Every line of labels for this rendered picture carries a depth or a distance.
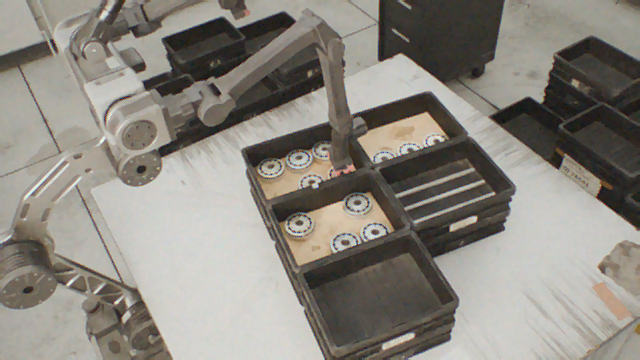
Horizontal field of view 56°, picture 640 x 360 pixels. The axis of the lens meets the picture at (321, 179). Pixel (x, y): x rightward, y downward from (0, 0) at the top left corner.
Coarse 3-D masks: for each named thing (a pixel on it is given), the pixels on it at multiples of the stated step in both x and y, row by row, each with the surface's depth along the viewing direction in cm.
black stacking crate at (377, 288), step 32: (352, 256) 185; (384, 256) 192; (416, 256) 191; (320, 288) 188; (352, 288) 188; (384, 288) 187; (416, 288) 186; (352, 320) 180; (384, 320) 179; (448, 320) 178; (352, 352) 168
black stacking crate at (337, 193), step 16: (368, 176) 210; (320, 192) 206; (336, 192) 209; (352, 192) 212; (272, 208) 202; (288, 208) 205; (304, 208) 208; (384, 208) 206; (272, 224) 202; (400, 224) 195
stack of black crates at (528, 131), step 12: (504, 108) 313; (516, 108) 317; (528, 108) 321; (540, 108) 313; (504, 120) 318; (516, 120) 321; (528, 120) 320; (540, 120) 317; (552, 120) 309; (564, 120) 303; (516, 132) 314; (528, 132) 314; (540, 132) 313; (552, 132) 313; (528, 144) 308; (540, 144) 307; (552, 144) 307
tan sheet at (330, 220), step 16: (368, 192) 215; (320, 208) 211; (336, 208) 211; (320, 224) 206; (336, 224) 206; (352, 224) 205; (288, 240) 202; (320, 240) 201; (304, 256) 197; (320, 256) 197
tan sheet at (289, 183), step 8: (256, 168) 227; (312, 168) 225; (320, 168) 225; (328, 168) 225; (288, 176) 223; (296, 176) 223; (264, 184) 221; (272, 184) 221; (280, 184) 220; (288, 184) 220; (296, 184) 220; (264, 192) 218; (272, 192) 218; (280, 192) 218; (288, 192) 217
